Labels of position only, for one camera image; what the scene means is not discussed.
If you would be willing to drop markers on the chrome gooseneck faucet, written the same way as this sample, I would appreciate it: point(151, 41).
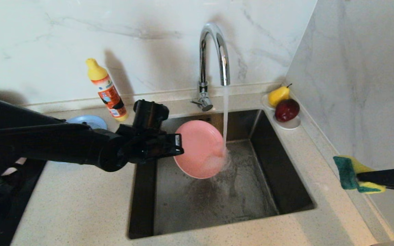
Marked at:
point(202, 61)

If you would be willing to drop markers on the stainless steel sink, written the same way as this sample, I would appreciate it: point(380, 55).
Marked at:
point(251, 205)

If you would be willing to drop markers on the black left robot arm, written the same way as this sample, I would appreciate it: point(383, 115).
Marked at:
point(46, 136)

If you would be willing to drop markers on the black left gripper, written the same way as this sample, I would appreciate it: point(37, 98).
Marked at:
point(156, 147)

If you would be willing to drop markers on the pink plate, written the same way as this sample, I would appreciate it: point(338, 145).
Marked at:
point(200, 153)

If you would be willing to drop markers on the yellow pear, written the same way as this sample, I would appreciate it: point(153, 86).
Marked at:
point(278, 96)

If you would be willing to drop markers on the yellow orange dish soap bottle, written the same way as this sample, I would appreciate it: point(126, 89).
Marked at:
point(109, 94)

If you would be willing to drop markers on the dark red apple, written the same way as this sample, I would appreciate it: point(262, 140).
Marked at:
point(287, 111)

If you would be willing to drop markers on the blue grey plate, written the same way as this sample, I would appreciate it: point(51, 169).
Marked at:
point(91, 121)

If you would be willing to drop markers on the pink bowl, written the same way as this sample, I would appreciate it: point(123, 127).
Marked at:
point(12, 167)

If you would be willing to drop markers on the small white fruit dish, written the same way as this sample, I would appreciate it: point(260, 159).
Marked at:
point(290, 125)

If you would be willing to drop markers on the yellow green sponge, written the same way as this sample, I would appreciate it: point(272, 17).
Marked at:
point(345, 171)

